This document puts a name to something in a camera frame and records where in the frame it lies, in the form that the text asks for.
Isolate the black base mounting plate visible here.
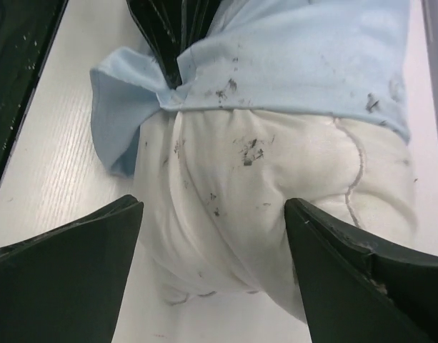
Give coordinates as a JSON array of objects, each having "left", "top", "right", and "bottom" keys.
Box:
[{"left": 0, "top": 0, "right": 67, "bottom": 182}]

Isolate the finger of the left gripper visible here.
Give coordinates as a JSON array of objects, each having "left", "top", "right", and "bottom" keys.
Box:
[
  {"left": 182, "top": 0, "right": 222, "bottom": 51},
  {"left": 126, "top": 0, "right": 186, "bottom": 89}
]

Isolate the light blue pillowcase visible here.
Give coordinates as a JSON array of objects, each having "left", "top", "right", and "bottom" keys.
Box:
[{"left": 90, "top": 1, "right": 410, "bottom": 176}]

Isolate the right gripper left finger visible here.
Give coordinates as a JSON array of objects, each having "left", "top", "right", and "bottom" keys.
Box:
[{"left": 0, "top": 195, "right": 144, "bottom": 343}]

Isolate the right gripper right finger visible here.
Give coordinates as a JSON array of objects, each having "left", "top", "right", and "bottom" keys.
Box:
[{"left": 284, "top": 199, "right": 438, "bottom": 343}]

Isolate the white pillow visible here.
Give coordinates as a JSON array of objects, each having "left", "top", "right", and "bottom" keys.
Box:
[{"left": 134, "top": 110, "right": 417, "bottom": 320}]

